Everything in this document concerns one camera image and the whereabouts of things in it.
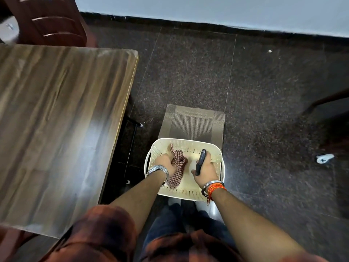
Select red white checked cloth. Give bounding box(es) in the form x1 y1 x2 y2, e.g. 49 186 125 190
167 143 189 188

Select blue jeans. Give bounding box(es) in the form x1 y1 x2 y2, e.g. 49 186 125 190
141 202 238 251

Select silver bangle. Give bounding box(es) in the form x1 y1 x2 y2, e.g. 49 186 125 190
201 180 225 197

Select orange plaid shirt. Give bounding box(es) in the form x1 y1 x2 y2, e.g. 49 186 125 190
38 204 330 262

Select person's right forearm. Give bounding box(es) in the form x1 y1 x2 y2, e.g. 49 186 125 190
211 188 309 262

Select person's right hand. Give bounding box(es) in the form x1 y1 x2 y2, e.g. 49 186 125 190
191 152 220 190

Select cream plastic basket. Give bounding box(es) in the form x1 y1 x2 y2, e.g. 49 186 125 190
144 138 226 202

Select dark wooden furniture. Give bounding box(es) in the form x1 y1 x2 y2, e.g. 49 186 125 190
301 88 349 153

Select wooden table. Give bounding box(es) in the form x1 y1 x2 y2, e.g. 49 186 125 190
0 43 144 239

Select maroon plastic chair green label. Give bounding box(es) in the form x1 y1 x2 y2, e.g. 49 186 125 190
3 0 97 48

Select white floral spray bottle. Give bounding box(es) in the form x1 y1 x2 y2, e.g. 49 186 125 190
189 149 208 178

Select person's left hand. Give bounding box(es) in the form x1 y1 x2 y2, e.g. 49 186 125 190
155 154 177 176

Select orange thread bracelet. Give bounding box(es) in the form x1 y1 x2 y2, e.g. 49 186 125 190
206 184 227 205

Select white floor paper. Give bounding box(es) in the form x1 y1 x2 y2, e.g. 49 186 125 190
316 153 335 164

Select silver wristwatch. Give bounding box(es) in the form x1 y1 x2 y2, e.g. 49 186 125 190
146 164 170 186

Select grey woven placemat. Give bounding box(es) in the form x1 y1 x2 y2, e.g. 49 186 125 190
157 104 226 150

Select person's left forearm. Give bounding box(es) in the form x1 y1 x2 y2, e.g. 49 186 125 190
109 171 167 235

